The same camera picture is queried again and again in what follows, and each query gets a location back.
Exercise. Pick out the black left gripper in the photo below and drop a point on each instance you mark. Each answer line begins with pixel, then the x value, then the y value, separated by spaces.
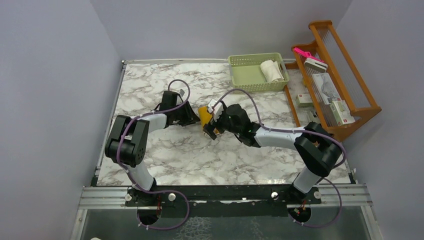
pixel 190 117

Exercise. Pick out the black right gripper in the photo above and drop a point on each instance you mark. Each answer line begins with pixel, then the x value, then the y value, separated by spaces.
pixel 209 128

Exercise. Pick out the yellow bear towel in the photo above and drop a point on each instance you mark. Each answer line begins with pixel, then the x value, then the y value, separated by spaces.
pixel 205 118

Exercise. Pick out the white towel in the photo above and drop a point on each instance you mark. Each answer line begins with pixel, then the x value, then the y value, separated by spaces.
pixel 271 71

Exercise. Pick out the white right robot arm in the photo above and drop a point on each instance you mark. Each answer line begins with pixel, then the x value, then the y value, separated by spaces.
pixel 315 146

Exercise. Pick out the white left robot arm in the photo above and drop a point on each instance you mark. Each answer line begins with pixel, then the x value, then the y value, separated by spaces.
pixel 127 141

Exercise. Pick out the green plastic basket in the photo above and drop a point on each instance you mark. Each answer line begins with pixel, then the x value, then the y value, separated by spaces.
pixel 246 72

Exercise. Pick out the small white green box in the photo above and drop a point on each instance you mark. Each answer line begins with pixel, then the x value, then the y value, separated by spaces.
pixel 304 100

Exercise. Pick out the wooden rack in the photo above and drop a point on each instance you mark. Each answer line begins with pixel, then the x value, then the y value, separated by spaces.
pixel 328 47

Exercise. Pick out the clear plastic package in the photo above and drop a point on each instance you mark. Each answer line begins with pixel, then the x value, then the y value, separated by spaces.
pixel 326 88

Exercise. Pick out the pink clip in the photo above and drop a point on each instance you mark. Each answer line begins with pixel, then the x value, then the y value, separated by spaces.
pixel 306 54

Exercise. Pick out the white grey box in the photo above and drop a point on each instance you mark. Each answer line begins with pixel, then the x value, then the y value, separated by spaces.
pixel 315 64

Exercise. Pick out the white green box upper shelf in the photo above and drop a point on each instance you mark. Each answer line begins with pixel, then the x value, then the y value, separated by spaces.
pixel 341 113

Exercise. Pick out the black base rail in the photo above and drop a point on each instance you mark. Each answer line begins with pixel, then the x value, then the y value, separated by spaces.
pixel 215 201

